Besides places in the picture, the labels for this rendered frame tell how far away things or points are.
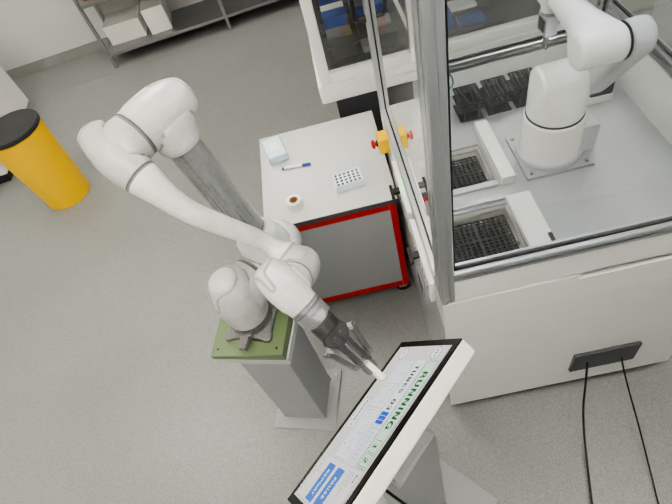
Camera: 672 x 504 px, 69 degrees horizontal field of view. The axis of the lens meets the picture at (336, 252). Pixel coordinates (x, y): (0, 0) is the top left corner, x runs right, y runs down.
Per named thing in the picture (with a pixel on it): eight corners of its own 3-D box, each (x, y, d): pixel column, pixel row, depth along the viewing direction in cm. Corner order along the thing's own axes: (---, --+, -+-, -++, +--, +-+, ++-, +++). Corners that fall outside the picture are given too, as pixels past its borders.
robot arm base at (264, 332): (222, 351, 175) (215, 345, 170) (238, 296, 186) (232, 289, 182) (269, 353, 169) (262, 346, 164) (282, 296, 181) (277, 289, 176)
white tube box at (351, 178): (337, 193, 214) (335, 187, 211) (333, 181, 219) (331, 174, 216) (364, 184, 214) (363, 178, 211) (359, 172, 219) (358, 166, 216)
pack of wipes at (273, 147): (289, 158, 234) (287, 151, 231) (271, 166, 234) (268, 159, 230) (281, 141, 244) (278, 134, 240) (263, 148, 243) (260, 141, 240)
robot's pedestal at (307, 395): (274, 428, 236) (210, 361, 177) (285, 369, 253) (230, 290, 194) (335, 431, 229) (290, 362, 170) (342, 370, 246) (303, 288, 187)
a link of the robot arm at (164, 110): (252, 281, 181) (288, 236, 188) (281, 294, 171) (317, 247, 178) (99, 114, 128) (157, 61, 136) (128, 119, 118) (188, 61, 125)
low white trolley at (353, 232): (308, 317, 269) (264, 230, 210) (299, 232, 308) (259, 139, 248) (413, 294, 264) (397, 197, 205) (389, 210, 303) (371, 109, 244)
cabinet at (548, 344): (449, 413, 223) (443, 330, 161) (401, 241, 287) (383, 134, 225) (665, 369, 215) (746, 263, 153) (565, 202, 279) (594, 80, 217)
